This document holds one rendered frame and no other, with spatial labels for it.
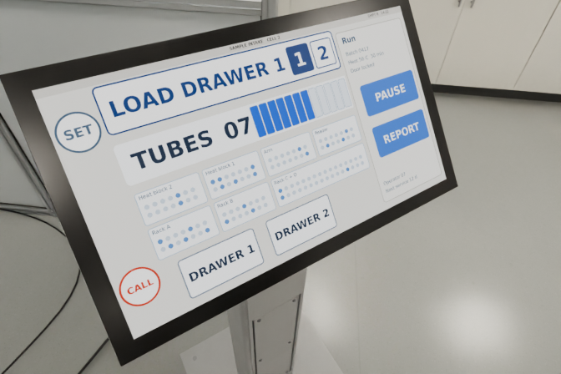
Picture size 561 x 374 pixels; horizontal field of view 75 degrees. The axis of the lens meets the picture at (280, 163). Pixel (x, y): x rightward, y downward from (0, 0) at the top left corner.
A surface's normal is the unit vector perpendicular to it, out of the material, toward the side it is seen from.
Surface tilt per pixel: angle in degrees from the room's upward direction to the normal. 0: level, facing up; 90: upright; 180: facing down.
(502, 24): 90
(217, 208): 50
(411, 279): 0
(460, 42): 90
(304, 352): 5
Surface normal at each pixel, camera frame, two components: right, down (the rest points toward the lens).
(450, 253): 0.03, -0.73
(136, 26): -0.11, 0.68
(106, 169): 0.40, -0.01
